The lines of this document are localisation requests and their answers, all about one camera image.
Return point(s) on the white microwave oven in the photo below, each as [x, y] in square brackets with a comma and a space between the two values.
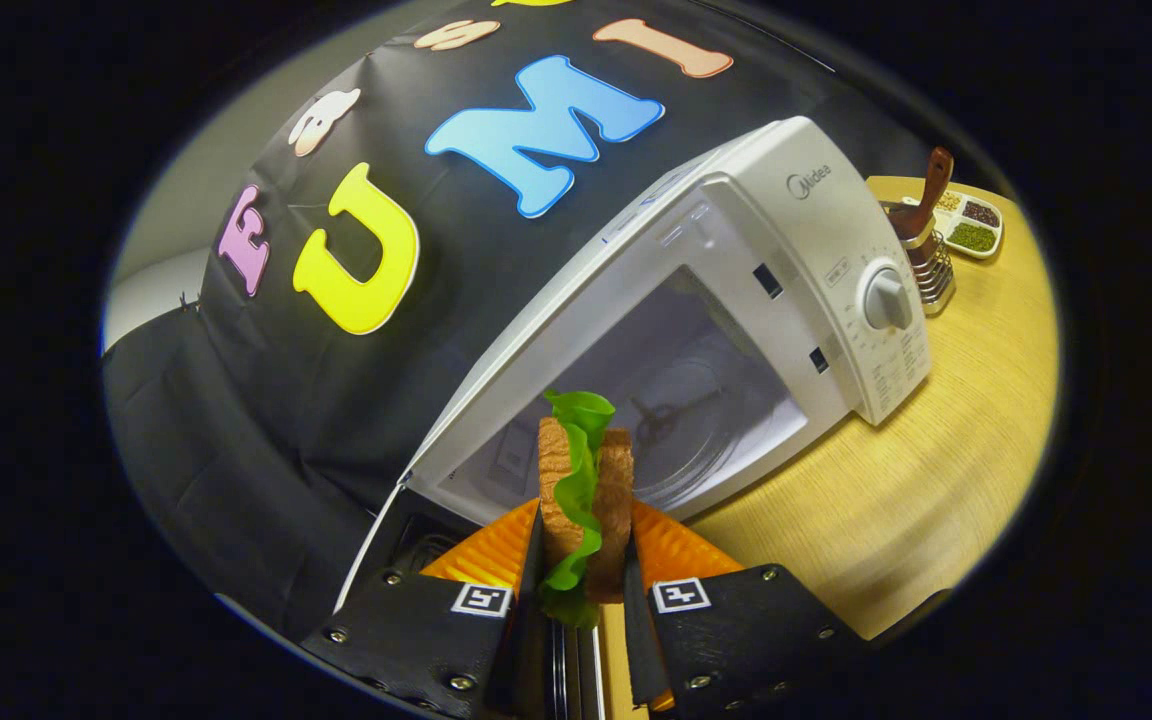
[816, 220]

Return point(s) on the wooden spoon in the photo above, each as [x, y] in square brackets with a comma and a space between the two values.
[936, 175]

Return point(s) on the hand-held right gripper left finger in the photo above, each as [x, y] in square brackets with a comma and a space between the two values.
[528, 660]

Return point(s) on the white divided dish with beans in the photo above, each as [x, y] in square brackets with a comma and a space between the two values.
[976, 238]

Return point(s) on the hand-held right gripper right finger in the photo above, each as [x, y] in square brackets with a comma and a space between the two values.
[636, 650]

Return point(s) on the lettuce sandwich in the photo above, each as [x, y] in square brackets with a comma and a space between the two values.
[616, 500]

